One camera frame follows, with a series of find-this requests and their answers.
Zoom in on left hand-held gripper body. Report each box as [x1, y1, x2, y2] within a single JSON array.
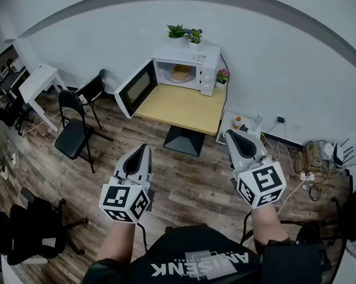
[[98, 170, 155, 225]]

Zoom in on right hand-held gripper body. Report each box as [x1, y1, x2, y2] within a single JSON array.
[[230, 154, 287, 210]]

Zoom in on white microwave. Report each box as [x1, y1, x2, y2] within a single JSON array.
[[114, 43, 222, 120]]

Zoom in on person's right forearm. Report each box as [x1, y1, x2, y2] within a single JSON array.
[[250, 202, 290, 247]]

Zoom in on person's left forearm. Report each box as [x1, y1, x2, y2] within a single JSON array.
[[95, 220, 137, 262]]

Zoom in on white bottle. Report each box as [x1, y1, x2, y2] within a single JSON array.
[[251, 114, 264, 131]]

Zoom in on white low shelf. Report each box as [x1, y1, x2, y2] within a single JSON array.
[[215, 111, 263, 146]]

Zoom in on black folding chair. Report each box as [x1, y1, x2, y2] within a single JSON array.
[[54, 89, 114, 175]]

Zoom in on wooden table with black base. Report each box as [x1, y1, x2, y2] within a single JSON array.
[[134, 83, 227, 158]]

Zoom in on pink flower potted plant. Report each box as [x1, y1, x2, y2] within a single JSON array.
[[214, 67, 231, 89]]

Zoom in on black router with antennas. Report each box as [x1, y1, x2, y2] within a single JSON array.
[[332, 138, 356, 167]]

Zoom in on black chair with patterned cushion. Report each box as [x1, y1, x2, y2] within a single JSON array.
[[75, 68, 108, 130]]

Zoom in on black office chair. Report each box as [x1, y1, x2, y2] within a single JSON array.
[[0, 187, 89, 266]]

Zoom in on person's black printed shirt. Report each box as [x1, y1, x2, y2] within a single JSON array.
[[82, 223, 333, 284]]

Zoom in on purple flower potted plant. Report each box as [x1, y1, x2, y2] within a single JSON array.
[[183, 28, 203, 52]]

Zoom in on white side table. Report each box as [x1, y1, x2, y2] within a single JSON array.
[[18, 63, 69, 134]]

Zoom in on green leafy potted plant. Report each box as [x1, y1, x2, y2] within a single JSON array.
[[166, 24, 188, 49]]

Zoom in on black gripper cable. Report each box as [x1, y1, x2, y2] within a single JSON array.
[[239, 211, 254, 246], [135, 222, 149, 251]]

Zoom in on cardboard box with cables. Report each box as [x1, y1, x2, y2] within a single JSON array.
[[301, 140, 336, 173]]

